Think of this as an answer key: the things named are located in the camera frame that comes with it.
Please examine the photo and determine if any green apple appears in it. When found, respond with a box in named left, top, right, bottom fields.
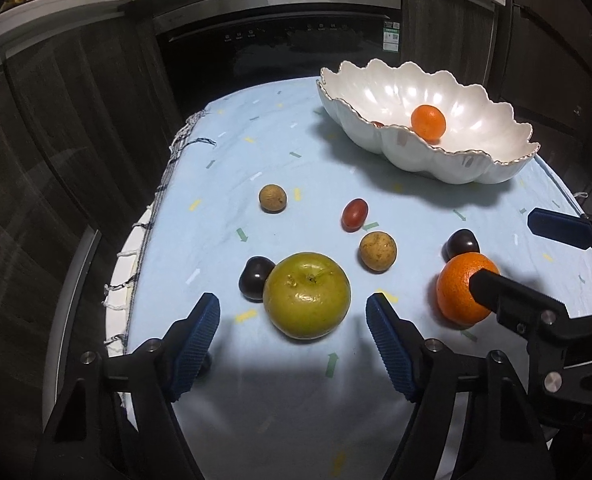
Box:
left=262, top=251, right=352, bottom=339

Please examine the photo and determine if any white countertop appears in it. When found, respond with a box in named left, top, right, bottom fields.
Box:
left=0, top=0, right=507, bottom=81

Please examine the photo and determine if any white scalloped bowl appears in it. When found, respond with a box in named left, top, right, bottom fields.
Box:
left=317, top=58, right=541, bottom=185

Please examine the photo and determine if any large orange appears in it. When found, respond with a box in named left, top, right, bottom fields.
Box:
left=436, top=253, right=501, bottom=326

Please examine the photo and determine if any light blue tablecloth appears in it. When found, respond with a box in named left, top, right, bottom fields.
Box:
left=101, top=76, right=592, bottom=480

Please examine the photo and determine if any green white sticker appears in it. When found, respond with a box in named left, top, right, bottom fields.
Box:
left=383, top=21, right=401, bottom=53

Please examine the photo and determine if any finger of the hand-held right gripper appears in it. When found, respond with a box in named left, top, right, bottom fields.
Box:
left=528, top=207, right=592, bottom=256
left=468, top=267, right=576, bottom=401

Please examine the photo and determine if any black built-in oven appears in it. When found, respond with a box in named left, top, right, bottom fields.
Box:
left=146, top=0, right=404, bottom=116

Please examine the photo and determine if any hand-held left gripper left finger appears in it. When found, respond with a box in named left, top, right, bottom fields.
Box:
left=36, top=292, right=221, bottom=480

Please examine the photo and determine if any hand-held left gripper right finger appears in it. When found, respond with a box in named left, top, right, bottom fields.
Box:
left=366, top=292, right=551, bottom=480

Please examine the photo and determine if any small orange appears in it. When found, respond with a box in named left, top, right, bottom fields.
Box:
left=410, top=104, right=447, bottom=142

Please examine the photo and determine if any brown longan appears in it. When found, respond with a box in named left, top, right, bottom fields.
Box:
left=359, top=231, right=398, bottom=273
left=259, top=184, right=288, bottom=214

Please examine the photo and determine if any dark purple plum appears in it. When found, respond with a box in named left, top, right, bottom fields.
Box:
left=239, top=256, right=277, bottom=303
left=443, top=229, right=480, bottom=262

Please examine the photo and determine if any dark tall cabinet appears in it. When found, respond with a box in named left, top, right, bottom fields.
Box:
left=496, top=0, right=592, bottom=201

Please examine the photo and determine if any dark wood cabinet door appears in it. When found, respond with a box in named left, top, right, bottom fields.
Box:
left=0, top=25, right=187, bottom=361
left=401, top=0, right=499, bottom=101

